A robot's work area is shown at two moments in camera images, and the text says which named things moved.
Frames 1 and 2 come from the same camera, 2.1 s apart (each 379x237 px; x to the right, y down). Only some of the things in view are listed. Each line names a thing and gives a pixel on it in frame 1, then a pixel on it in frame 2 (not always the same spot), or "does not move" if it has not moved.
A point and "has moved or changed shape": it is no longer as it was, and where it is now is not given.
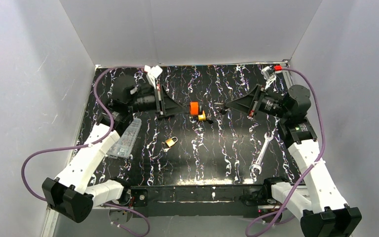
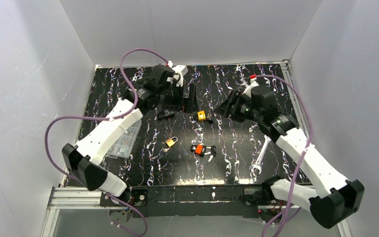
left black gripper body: (160, 101) -> (181, 99)
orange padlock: (194, 108) has moved or changed shape
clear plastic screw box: (124, 147) does not move
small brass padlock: (170, 142) does not move
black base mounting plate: (149, 201) does not move
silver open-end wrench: (258, 165) does not move
